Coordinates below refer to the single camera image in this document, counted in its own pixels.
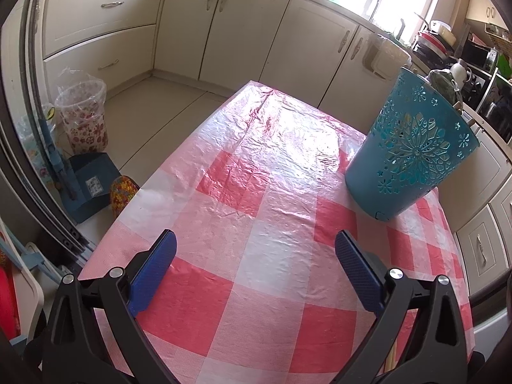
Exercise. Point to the metal kitchen shelf rack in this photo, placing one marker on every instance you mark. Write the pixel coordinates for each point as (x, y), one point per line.
(496, 88)

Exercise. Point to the cream drawer base cabinet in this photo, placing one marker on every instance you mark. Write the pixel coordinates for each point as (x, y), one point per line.
(100, 28)

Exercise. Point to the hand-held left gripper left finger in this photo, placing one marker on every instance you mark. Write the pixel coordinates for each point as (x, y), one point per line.
(156, 272)

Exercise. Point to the cream double-door base cabinet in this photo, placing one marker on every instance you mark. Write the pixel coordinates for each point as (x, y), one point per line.
(224, 28)
(312, 56)

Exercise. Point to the cream corner base cabinet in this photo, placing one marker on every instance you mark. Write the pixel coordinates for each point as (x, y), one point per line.
(488, 168)

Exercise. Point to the teal perforated utensil holder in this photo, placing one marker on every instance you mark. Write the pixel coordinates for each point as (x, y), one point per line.
(400, 160)

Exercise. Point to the dark sliding door frame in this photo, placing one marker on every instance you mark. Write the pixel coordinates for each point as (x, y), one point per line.
(24, 148)

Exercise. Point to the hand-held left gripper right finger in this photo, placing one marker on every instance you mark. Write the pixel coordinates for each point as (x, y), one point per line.
(360, 272)

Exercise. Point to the white door-hung bin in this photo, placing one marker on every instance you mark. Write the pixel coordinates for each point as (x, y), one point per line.
(386, 58)

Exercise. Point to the cream small-drawer base cabinet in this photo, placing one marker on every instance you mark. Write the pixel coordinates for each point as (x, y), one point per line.
(484, 248)

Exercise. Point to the floral waste bin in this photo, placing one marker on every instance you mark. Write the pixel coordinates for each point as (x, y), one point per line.
(84, 128)

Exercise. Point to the bag of green vegetables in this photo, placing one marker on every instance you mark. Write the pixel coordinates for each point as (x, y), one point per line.
(444, 86)

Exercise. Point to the cream wall cabinets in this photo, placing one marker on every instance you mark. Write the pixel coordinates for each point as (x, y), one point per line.
(488, 6)

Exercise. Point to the blue dustpan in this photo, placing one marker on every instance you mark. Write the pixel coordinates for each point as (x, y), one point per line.
(92, 184)

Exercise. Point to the white plastic board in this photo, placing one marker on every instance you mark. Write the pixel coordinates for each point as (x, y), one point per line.
(32, 300)

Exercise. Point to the white thermos jug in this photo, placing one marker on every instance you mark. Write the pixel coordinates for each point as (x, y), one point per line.
(460, 72)

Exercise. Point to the black appliance box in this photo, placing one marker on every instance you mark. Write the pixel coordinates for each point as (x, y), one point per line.
(478, 52)

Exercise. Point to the pink checked tablecloth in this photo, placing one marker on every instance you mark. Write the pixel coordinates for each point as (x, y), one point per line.
(260, 208)

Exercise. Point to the red cloth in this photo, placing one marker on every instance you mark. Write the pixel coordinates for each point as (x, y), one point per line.
(8, 304)

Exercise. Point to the stack of dishes and containers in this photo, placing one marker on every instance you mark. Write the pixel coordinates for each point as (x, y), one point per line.
(434, 40)

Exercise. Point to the black slim tap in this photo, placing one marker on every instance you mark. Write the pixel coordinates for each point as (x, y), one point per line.
(401, 32)

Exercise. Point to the clear printed plastic bag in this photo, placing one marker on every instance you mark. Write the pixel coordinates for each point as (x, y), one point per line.
(34, 152)

